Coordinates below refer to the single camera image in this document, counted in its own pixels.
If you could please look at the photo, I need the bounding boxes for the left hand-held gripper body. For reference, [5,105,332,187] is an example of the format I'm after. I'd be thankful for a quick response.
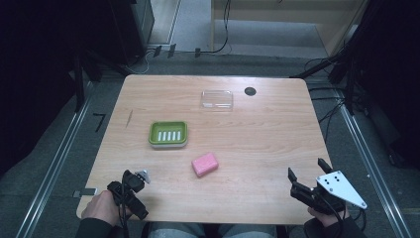
[106,169,152,221]

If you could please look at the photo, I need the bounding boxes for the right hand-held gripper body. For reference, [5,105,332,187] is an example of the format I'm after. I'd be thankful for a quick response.
[289,170,368,216]

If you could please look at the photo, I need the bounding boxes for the person's right hand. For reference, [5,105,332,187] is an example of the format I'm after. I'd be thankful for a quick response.
[306,205,351,229]

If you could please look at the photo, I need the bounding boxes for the person's left hand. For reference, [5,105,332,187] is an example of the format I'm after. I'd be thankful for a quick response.
[80,189,134,228]

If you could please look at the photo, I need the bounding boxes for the green soap dish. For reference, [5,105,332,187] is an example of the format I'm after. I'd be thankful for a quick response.
[148,120,189,149]

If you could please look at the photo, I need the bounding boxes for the pink sponge block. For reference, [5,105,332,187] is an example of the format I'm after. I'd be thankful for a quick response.
[190,151,220,179]

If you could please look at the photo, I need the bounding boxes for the person's legs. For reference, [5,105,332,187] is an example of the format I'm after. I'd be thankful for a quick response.
[142,221,279,238]

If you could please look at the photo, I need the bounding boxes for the black stand leg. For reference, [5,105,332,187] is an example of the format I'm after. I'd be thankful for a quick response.
[289,54,345,79]

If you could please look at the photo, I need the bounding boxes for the clear plastic container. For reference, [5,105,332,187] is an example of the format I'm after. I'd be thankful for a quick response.
[199,89,235,112]

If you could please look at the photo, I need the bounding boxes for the light wooden shelf unit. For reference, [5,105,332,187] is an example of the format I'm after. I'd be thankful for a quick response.
[210,0,369,58]

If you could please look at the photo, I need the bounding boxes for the black cabinet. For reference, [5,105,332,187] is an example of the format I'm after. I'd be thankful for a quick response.
[107,0,156,66]

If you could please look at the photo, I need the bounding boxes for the metal floor rail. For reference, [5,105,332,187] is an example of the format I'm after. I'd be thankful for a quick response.
[14,82,95,238]
[336,88,414,238]

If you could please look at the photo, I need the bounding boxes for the metal table bracket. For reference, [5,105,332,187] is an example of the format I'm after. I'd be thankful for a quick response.
[72,186,99,199]

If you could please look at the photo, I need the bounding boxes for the bundle of black floor cables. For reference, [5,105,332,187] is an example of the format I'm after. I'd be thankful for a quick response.
[305,56,356,143]

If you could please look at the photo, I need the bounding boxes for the white cable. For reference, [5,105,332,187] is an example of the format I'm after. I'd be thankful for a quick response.
[125,49,157,75]

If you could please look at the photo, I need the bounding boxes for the black hanging cable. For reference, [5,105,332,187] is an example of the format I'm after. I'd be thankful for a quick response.
[194,0,232,60]

